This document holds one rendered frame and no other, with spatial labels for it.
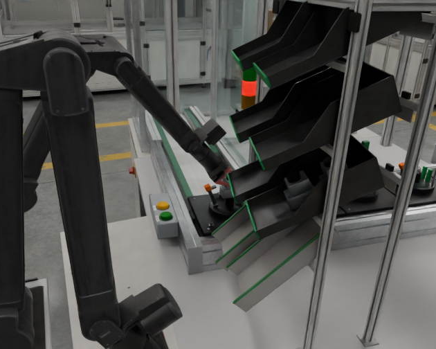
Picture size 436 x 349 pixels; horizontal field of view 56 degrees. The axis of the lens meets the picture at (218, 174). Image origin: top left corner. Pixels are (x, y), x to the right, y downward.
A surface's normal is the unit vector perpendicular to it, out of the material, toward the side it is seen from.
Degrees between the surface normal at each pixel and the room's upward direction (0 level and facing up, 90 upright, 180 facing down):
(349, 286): 0
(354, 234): 90
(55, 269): 0
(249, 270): 45
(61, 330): 0
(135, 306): 27
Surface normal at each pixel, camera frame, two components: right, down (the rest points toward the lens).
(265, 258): -0.69, -0.62
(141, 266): 0.02, -0.90
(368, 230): 0.27, 0.43
